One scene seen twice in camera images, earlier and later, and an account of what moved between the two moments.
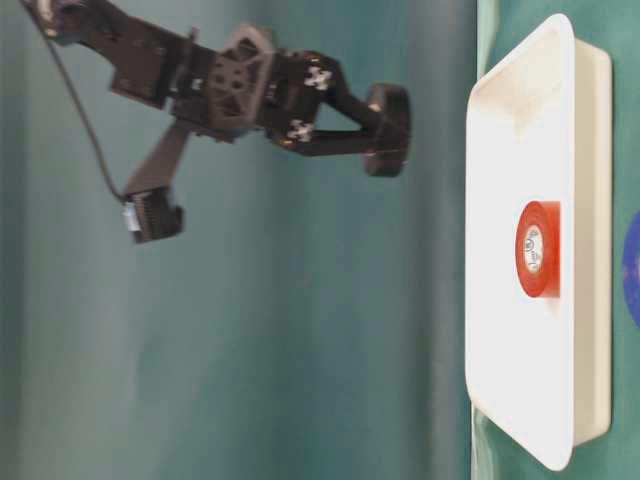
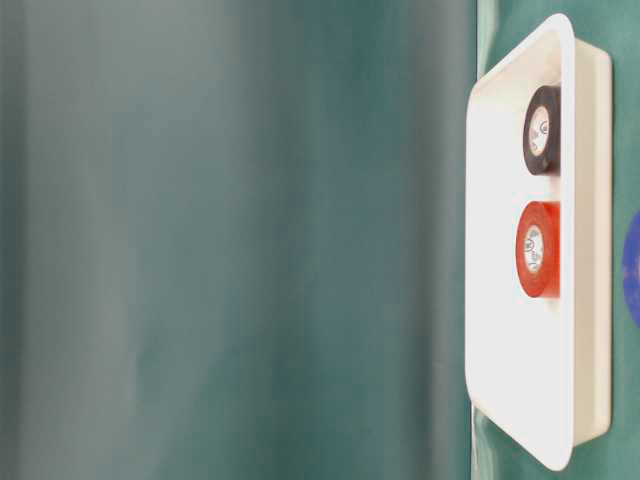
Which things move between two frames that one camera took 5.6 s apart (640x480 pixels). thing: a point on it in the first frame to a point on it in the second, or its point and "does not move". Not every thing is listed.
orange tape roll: [538, 248] does not move
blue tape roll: [631, 268] does not move
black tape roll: [387, 132] to [542, 131]
